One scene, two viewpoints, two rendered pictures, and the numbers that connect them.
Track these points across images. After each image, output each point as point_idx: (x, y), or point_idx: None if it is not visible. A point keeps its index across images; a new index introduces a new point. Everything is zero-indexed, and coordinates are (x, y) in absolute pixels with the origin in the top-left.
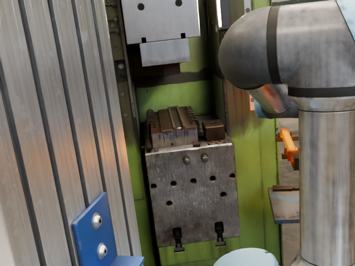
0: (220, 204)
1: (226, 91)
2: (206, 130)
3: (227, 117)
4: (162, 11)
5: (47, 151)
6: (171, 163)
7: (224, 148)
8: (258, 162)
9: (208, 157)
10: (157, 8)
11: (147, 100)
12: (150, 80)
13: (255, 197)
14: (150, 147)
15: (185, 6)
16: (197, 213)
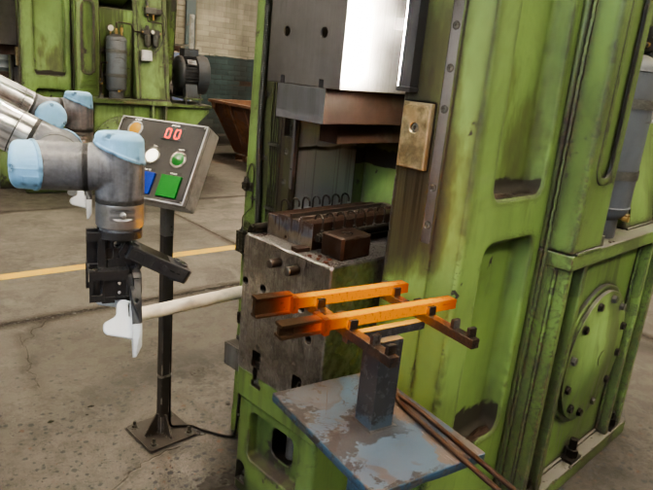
0: (302, 351)
1: (395, 195)
2: (323, 236)
3: (389, 238)
4: (306, 43)
5: None
6: (264, 260)
7: (320, 270)
8: (413, 333)
9: (301, 272)
10: (301, 37)
11: (373, 185)
12: (384, 157)
13: (399, 389)
14: (252, 227)
15: (329, 39)
16: (278, 347)
